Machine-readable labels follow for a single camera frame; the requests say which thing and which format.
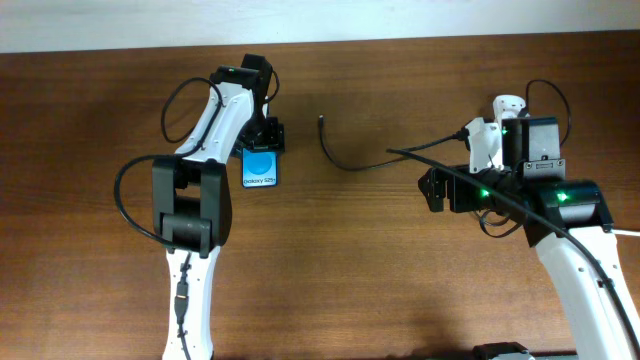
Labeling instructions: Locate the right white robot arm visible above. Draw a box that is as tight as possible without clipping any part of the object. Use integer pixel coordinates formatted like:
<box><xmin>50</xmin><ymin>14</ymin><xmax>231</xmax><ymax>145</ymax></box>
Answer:
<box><xmin>418</xmin><ymin>117</ymin><xmax>639</xmax><ymax>359</ymax></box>

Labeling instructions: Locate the white power strip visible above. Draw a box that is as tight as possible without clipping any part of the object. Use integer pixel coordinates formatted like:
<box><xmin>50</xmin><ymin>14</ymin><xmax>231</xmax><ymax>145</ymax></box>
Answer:
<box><xmin>492</xmin><ymin>95</ymin><xmax>526</xmax><ymax>123</ymax></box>

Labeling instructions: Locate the black USB charging cable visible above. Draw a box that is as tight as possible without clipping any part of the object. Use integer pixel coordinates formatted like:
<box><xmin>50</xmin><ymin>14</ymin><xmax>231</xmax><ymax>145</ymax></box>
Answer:
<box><xmin>318</xmin><ymin>79</ymin><xmax>573</xmax><ymax>173</ymax></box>

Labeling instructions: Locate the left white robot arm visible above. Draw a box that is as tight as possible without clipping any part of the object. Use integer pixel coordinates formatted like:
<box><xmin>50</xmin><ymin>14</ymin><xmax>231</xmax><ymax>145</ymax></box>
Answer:
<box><xmin>152</xmin><ymin>54</ymin><xmax>285</xmax><ymax>359</ymax></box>

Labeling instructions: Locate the blue Galaxy smartphone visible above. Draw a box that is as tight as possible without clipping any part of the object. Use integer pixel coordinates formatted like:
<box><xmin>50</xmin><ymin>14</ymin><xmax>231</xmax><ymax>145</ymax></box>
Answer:
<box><xmin>242</xmin><ymin>149</ymin><xmax>278</xmax><ymax>188</ymax></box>

